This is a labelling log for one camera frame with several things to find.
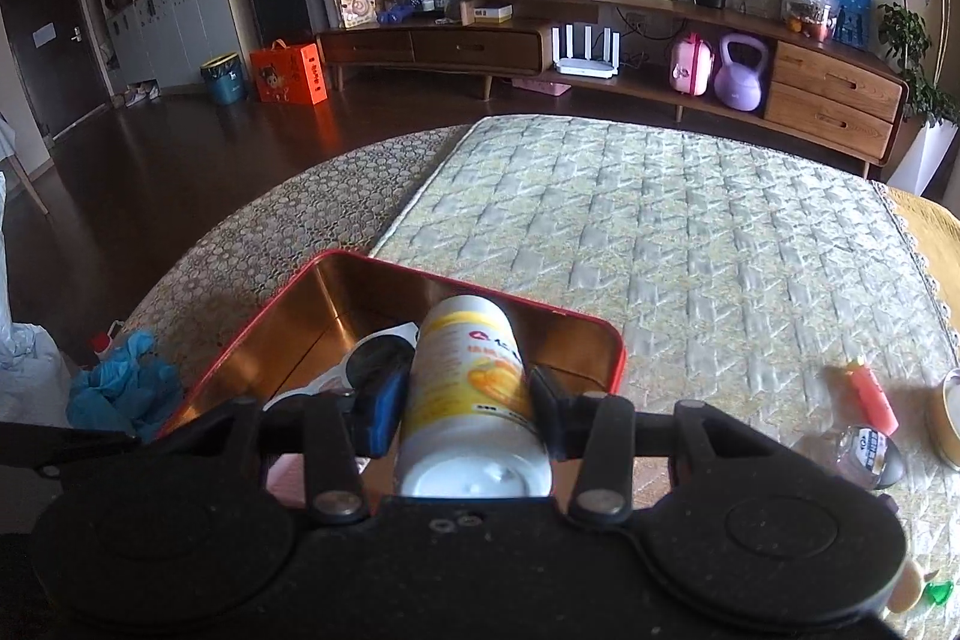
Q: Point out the white yellow label bottle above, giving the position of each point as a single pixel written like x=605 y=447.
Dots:
x=465 y=430

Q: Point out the round gold tin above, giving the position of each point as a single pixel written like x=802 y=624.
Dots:
x=946 y=430

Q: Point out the purple kettlebell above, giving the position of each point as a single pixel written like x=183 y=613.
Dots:
x=739 y=85

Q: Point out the dark door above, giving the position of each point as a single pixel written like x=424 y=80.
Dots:
x=52 y=48

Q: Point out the orange tube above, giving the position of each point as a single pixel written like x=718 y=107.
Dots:
x=870 y=396

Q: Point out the tall tree in white pot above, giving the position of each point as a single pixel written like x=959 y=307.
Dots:
x=930 y=153

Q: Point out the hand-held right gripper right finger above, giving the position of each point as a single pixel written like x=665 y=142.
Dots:
x=546 y=419

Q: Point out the teal trash bin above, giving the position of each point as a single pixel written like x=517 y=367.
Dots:
x=223 y=81

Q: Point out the red capped bottle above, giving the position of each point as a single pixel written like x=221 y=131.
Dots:
x=101 y=344

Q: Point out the red tin box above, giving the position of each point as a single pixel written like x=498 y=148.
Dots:
x=337 y=310

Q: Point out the white router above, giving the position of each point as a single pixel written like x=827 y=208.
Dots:
x=585 y=64

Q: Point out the small cream object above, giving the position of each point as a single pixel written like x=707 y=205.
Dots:
x=907 y=587

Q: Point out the white plastic bag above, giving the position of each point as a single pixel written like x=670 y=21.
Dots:
x=26 y=370

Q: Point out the small green object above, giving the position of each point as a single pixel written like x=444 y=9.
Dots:
x=939 y=593

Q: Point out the flat pink box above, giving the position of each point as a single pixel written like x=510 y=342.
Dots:
x=541 y=87

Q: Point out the small white box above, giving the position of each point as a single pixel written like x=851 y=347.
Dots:
x=487 y=13

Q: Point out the wooden tv cabinet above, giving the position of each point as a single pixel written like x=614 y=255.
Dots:
x=465 y=48

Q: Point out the pale quilted mattress pad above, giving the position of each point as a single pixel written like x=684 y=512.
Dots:
x=675 y=250

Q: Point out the white sunglasses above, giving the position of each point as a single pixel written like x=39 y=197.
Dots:
x=379 y=355

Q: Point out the clear bottle with black cap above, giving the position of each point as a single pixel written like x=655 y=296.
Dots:
x=862 y=452

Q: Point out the pink toy suitcase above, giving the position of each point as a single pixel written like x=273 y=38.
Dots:
x=690 y=66

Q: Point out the orange gift box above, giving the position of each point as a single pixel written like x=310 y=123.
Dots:
x=289 y=78

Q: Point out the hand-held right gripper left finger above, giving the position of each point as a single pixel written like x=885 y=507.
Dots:
x=384 y=411

